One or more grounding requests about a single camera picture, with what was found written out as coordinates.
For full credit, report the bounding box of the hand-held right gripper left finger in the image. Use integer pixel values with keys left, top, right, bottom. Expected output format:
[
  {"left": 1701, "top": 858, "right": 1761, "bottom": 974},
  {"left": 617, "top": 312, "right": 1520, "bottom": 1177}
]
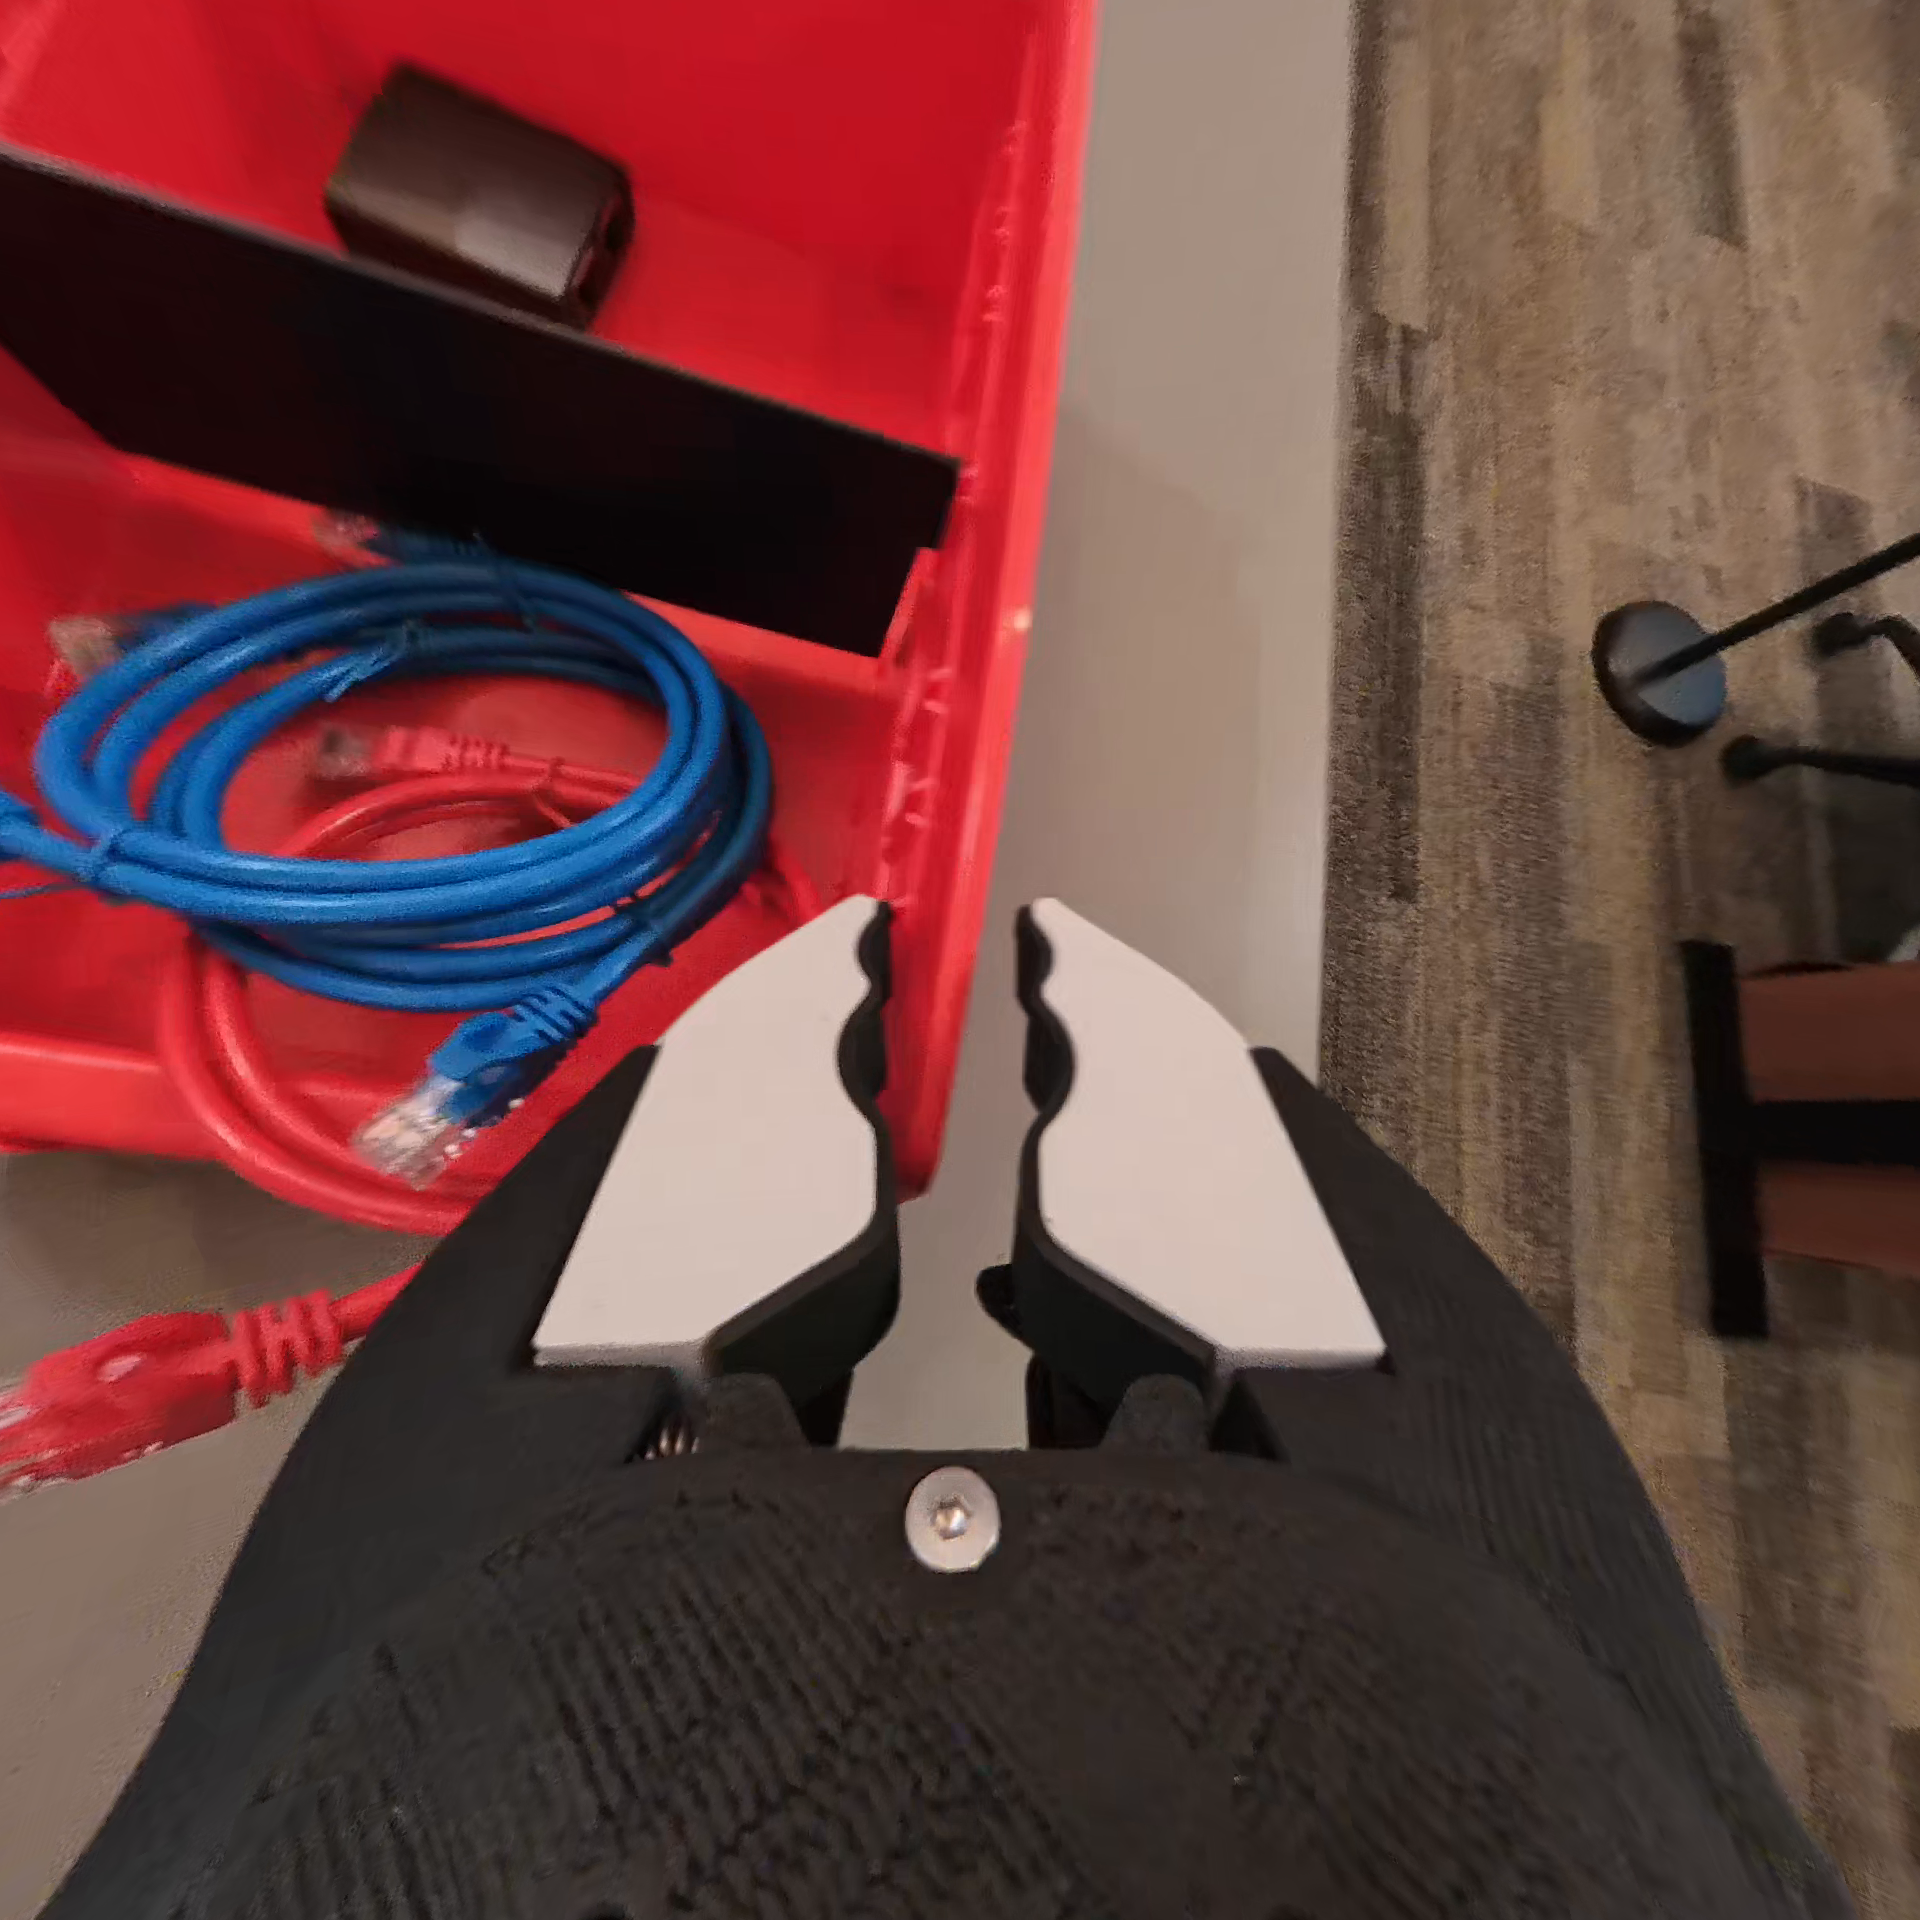
[{"left": 530, "top": 894, "right": 906, "bottom": 1448}]

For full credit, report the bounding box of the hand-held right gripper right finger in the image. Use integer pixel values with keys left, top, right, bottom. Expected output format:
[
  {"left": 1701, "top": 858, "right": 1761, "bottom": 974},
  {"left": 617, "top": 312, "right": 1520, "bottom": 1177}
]
[{"left": 977, "top": 895, "right": 1389, "bottom": 1450}]

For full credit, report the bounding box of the red ethernet cable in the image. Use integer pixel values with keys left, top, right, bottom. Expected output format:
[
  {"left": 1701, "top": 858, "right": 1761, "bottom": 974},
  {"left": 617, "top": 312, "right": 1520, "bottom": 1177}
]
[{"left": 0, "top": 720, "right": 799, "bottom": 1502}]

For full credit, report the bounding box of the black ethernet adapter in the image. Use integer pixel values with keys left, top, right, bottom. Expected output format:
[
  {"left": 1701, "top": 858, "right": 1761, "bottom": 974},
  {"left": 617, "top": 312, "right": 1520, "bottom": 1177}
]
[{"left": 323, "top": 58, "right": 637, "bottom": 331}]

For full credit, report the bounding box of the red storage bin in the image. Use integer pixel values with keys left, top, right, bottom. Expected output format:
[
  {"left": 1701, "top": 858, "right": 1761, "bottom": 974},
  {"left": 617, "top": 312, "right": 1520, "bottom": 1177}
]
[{"left": 0, "top": 0, "right": 1104, "bottom": 1238}]

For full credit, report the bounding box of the black desk leg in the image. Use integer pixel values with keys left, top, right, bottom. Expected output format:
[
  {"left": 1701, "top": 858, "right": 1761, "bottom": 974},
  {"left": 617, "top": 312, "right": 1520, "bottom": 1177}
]
[{"left": 1680, "top": 937, "right": 1920, "bottom": 1338}]

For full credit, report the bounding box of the black floor stand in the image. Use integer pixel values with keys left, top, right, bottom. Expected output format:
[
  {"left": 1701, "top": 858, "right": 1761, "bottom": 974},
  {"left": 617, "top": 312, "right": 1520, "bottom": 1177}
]
[{"left": 1591, "top": 531, "right": 1920, "bottom": 789}]

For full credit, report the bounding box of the black plastic bin divider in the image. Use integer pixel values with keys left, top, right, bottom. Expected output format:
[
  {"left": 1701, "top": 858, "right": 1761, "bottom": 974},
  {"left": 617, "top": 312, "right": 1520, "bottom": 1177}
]
[{"left": 0, "top": 142, "right": 962, "bottom": 662}]

